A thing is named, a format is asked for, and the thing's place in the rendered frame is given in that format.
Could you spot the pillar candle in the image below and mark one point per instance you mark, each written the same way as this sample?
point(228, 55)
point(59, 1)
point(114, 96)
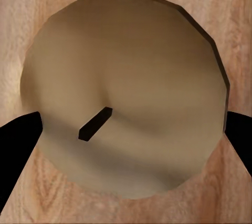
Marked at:
point(132, 94)

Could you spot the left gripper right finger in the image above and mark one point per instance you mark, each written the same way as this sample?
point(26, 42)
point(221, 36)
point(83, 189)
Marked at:
point(239, 132)

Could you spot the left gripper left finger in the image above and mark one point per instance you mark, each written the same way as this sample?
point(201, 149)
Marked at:
point(17, 141)

